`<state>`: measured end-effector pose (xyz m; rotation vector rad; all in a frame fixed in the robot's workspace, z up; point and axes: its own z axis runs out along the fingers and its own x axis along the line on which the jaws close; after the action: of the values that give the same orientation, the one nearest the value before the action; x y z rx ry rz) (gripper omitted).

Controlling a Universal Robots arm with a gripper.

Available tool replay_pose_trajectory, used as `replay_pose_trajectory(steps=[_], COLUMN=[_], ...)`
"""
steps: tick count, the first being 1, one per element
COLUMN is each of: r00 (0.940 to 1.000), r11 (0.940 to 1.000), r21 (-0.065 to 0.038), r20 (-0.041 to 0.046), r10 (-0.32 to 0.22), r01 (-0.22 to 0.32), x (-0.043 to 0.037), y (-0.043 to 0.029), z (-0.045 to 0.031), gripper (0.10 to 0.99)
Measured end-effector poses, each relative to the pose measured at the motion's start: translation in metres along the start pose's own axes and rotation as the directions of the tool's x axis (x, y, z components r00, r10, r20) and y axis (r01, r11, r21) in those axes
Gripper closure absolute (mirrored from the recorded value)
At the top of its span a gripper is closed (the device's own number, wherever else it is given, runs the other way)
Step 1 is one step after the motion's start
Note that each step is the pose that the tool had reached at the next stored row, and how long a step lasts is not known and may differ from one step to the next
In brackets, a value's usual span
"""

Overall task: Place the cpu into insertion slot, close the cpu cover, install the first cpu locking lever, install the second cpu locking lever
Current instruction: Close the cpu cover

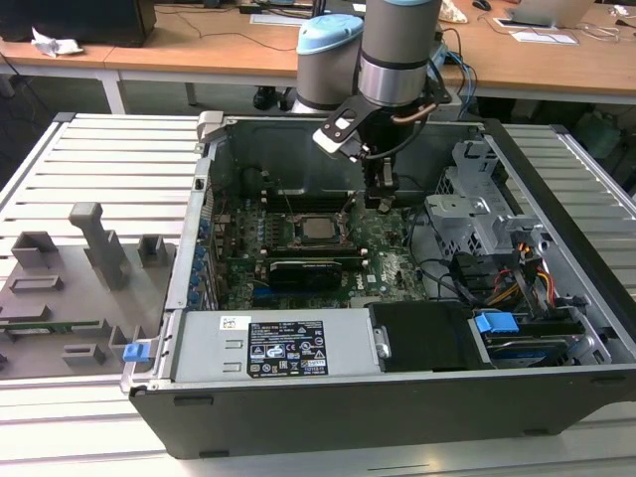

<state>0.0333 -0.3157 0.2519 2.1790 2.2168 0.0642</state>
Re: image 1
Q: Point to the green motherboard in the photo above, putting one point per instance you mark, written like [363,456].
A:
[387,263]

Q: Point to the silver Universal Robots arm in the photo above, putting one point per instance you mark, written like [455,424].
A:
[397,30]

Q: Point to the grey laptop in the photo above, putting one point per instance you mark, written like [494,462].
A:
[546,10]

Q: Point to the silver CPU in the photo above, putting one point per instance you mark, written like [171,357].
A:
[320,228]

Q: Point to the black and grey PC case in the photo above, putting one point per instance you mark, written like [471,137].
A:
[348,422]

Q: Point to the grey parts rack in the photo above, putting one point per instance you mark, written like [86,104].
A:
[124,308]

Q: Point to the metal drive cage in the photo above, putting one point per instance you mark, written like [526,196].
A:
[447,213]

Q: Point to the CPU socket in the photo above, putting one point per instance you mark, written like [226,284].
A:
[298,242]

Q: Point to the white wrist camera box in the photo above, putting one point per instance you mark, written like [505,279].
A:
[328,142]

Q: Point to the wooden desk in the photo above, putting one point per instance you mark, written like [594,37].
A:
[199,54]

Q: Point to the black plastic shroud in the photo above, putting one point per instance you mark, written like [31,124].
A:
[422,338]

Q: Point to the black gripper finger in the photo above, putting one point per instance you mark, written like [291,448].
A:
[382,186]

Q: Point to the black box on desk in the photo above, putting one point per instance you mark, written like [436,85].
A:
[74,22]

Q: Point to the black chair base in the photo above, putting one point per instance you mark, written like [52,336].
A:
[263,99]

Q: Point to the blue case latch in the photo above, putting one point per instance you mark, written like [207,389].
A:
[135,353]

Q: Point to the black computer mouse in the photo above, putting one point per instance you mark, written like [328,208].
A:
[481,5]

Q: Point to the green RAM stick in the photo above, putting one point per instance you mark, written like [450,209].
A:
[348,262]
[64,326]

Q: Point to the white paper sheet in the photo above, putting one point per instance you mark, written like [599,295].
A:
[546,36]
[273,19]

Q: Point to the grey power supply with label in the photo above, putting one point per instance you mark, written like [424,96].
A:
[208,348]

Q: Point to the hard disk in blue carrier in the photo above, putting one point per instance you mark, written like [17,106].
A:
[497,328]

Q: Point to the crumpled white paper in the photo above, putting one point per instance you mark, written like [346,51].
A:
[54,46]

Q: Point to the black graphics card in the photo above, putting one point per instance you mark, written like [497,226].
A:
[305,275]

